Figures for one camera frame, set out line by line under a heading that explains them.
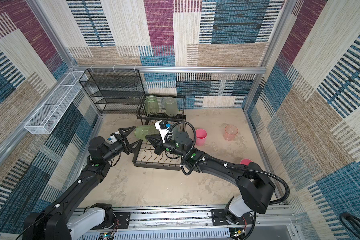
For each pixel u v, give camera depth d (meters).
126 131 0.70
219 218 0.73
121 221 0.73
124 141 0.68
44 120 0.71
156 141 0.65
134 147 0.81
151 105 0.87
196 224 0.73
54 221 0.39
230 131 0.99
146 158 0.94
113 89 1.08
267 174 0.40
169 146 0.64
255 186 0.43
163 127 0.61
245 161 0.83
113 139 0.75
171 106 0.86
